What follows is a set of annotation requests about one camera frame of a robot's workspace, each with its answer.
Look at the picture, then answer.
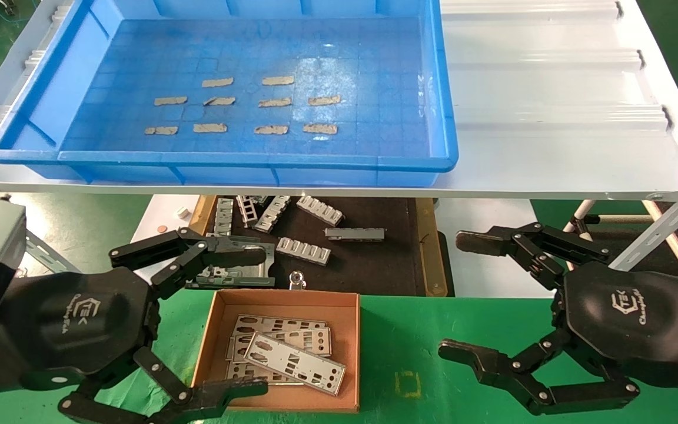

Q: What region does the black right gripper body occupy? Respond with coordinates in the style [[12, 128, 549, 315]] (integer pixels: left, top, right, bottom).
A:
[[553, 261, 678, 396]]

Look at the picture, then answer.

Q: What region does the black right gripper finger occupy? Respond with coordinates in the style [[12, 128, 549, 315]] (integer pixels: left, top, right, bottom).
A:
[[438, 332, 640, 416], [456, 223, 611, 290]]

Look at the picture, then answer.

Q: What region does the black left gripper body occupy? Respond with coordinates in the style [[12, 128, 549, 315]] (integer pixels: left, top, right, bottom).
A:
[[0, 268, 159, 397]]

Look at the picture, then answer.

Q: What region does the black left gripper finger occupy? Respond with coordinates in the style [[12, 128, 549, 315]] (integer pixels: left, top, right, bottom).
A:
[[109, 228, 267, 302], [59, 347, 270, 424]]

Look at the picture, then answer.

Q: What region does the silver slotted shield plate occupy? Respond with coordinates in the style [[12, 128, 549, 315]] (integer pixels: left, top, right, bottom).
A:
[[225, 360, 305, 386], [235, 314, 328, 334], [244, 331, 347, 397], [227, 327, 333, 362]]

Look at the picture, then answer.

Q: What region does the wood-framed black tray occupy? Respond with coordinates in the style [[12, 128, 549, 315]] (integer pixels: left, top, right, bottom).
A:
[[167, 194, 448, 297]]

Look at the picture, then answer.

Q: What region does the shallow cardboard box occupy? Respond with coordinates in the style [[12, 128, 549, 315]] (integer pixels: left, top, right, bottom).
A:
[[189, 289, 361, 413]]

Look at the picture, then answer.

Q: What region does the blue plastic tray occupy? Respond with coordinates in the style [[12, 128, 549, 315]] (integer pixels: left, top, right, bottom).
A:
[[0, 0, 459, 188]]

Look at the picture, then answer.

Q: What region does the large grey metal plate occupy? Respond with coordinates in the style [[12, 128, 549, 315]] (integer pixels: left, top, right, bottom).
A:
[[195, 234, 277, 289]]

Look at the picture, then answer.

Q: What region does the white perforated shelf leg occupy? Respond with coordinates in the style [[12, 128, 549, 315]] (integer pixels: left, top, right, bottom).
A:
[[609, 197, 678, 271], [0, 187, 84, 276]]

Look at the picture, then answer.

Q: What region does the black rack mat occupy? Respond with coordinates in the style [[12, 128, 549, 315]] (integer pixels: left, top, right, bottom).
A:
[[601, 225, 678, 276]]

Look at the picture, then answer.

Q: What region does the long grey metal bar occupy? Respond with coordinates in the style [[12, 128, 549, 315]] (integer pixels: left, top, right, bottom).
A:
[[324, 227, 387, 242]]

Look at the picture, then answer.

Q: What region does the white metal shelf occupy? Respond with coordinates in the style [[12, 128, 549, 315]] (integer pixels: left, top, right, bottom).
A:
[[0, 0, 678, 201]]

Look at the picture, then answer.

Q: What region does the green table cloth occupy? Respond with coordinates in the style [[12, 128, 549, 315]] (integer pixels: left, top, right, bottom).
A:
[[0, 284, 678, 424]]

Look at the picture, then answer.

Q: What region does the grey metal rail bracket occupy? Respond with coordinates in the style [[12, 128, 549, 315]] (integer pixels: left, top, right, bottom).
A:
[[185, 266, 225, 289]]

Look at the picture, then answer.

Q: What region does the ribbed grey metal bracket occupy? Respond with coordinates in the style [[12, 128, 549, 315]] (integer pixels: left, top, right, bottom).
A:
[[276, 237, 333, 266], [297, 196, 345, 227]]

